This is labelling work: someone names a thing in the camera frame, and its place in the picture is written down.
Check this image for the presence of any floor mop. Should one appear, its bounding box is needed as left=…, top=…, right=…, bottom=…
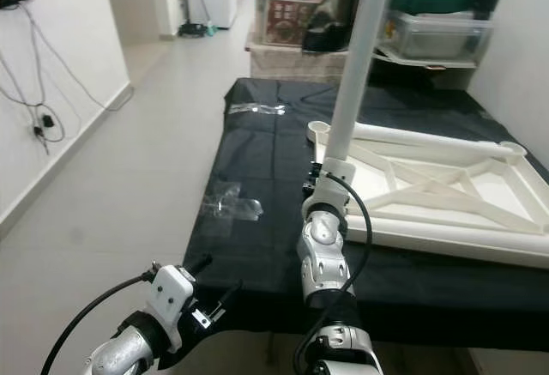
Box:
left=178, top=0, right=217, bottom=39

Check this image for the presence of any black tablecloth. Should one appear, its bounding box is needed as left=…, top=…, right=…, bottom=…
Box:
left=184, top=77, right=549, bottom=350

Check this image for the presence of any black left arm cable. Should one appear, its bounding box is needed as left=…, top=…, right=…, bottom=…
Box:
left=41, top=270, right=157, bottom=375

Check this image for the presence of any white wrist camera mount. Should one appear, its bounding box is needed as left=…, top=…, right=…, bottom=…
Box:
left=144, top=263, right=196, bottom=346
left=311, top=159, right=354, bottom=213

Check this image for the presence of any patterned bench cloth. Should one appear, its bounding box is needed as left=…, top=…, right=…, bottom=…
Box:
left=244, top=42, right=348, bottom=84

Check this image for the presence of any black wall cable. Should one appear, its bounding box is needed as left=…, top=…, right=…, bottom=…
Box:
left=0, top=10, right=65, bottom=144
left=19, top=4, right=136, bottom=114

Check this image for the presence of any clear plastic container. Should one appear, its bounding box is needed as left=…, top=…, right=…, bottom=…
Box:
left=382, top=10, right=494, bottom=60

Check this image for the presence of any long clear tape strip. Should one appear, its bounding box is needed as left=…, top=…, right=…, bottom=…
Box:
left=226, top=102, right=287, bottom=118

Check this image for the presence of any crumpled clear tape patch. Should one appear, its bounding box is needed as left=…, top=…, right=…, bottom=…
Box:
left=200, top=180, right=264, bottom=223

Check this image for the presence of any white plastic table top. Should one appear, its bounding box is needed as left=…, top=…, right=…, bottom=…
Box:
left=307, top=120, right=549, bottom=260

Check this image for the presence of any orange lid storage box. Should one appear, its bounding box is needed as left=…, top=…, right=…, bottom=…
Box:
left=250, top=0, right=344, bottom=48

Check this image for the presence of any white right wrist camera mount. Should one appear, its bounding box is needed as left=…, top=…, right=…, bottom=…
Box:
left=311, top=159, right=354, bottom=213

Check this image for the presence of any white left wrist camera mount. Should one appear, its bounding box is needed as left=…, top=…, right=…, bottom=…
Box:
left=144, top=263, right=196, bottom=346

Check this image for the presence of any black round basin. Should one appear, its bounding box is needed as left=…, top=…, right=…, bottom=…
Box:
left=367, top=36, right=481, bottom=84

